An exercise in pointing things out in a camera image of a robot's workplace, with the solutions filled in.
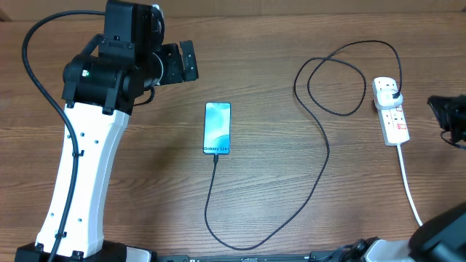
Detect black smartphone with blue screen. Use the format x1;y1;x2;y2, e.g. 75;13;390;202
203;102;232;155

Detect black charger cable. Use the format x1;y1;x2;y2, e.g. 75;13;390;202
203;39;403;251

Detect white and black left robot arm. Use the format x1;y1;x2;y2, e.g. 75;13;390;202
15;1;199;261

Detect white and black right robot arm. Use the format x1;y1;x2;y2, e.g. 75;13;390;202
337;95;465;262

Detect white charger plug adapter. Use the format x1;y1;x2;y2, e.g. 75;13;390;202
374;90;403;110

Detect white power strip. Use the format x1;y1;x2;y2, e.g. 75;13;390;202
371;76;410;146

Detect white power strip cord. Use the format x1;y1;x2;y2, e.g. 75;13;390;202
395;143;424;227

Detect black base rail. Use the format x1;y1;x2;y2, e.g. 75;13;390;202
155;250;344;262

